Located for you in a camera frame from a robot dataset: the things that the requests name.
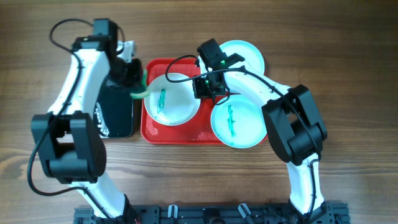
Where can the red plastic tray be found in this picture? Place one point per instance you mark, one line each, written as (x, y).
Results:
(195, 131)

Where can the white plate green stain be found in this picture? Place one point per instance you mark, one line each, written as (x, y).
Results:
(212, 56)
(171, 104)
(238, 122)

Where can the white plate bottom green stain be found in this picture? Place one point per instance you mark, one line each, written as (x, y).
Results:
(238, 122)

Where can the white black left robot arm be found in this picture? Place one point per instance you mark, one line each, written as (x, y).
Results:
(67, 142)

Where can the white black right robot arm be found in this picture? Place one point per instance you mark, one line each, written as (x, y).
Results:
(294, 126)

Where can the green yellow sponge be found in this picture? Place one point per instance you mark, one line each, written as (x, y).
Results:
(139, 90)

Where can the black water tray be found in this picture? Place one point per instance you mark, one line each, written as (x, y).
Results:
(113, 113)

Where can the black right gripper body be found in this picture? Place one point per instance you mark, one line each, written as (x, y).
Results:
(204, 88)

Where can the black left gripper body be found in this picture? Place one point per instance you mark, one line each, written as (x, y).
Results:
(121, 75)

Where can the white plate top green stain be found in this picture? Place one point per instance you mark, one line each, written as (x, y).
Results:
(212, 56)

